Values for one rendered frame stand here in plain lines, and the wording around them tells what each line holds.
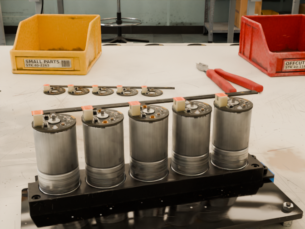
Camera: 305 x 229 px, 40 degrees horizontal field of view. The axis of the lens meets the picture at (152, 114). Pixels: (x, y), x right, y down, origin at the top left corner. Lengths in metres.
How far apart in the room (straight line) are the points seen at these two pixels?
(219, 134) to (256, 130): 0.13
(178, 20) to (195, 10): 0.22
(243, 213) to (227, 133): 0.05
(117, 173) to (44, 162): 0.04
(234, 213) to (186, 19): 4.48
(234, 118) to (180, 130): 0.03
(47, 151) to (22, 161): 0.10
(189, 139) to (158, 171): 0.03
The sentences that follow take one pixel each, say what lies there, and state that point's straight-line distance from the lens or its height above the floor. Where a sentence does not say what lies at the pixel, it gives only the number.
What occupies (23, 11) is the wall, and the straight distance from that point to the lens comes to 4.88.
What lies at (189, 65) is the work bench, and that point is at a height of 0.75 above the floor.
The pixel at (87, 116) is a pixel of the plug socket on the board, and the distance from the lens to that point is 0.24.
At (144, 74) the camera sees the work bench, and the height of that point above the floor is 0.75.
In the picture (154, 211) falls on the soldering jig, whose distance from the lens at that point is 0.25.
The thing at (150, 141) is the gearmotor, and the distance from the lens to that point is 0.25.
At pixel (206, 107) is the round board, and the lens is 0.26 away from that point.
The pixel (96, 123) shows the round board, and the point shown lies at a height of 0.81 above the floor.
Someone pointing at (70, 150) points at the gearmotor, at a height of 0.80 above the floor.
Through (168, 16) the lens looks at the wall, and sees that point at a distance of 4.69.
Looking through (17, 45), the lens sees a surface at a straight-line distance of 0.59.
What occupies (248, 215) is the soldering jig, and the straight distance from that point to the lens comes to 0.26.
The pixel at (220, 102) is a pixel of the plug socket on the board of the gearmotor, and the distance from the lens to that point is 0.26.
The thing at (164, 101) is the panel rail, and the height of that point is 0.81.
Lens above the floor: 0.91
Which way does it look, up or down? 22 degrees down
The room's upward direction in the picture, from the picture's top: straight up
